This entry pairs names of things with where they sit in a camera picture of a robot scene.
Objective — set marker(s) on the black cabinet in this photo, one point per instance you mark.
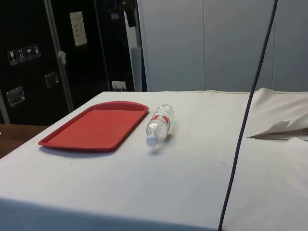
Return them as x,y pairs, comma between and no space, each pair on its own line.
29,29

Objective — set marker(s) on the red plastic tray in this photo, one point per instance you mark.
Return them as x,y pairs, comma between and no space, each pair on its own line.
96,127

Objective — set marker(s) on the clear plastic bottle white cap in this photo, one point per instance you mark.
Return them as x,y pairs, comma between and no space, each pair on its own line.
158,124

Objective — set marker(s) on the pale grey locker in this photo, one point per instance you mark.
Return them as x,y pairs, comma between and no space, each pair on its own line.
292,43
173,48
238,43

